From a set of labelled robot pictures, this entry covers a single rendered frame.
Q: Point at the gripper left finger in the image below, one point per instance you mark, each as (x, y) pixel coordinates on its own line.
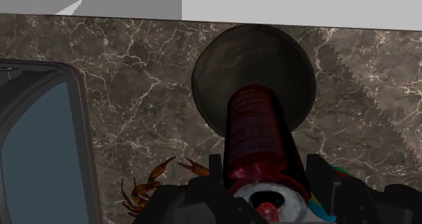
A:
(201, 200)

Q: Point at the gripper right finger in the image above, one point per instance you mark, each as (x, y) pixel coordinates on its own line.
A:
(359, 203)

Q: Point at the multicoloured toy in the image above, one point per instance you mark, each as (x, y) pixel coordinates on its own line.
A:
(321, 210)

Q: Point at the orange crab toy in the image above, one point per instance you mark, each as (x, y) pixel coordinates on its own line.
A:
(148, 187)

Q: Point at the red drink can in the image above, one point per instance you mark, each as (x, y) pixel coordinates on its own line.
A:
(260, 141)

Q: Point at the dark round bowl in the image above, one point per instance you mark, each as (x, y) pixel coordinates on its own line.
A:
(250, 58)

